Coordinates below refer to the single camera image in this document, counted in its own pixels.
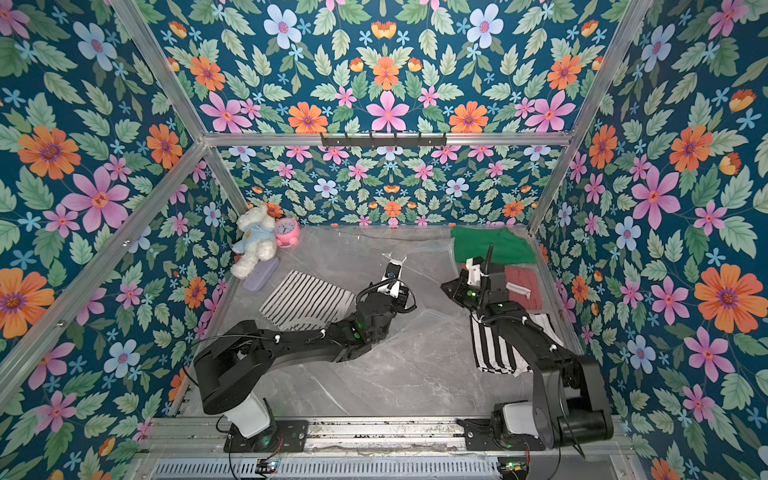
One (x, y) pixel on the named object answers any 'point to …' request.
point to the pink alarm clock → (287, 232)
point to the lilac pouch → (261, 274)
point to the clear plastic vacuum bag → (319, 274)
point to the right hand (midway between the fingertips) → (451, 282)
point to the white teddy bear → (259, 240)
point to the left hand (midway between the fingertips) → (400, 268)
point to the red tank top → (526, 277)
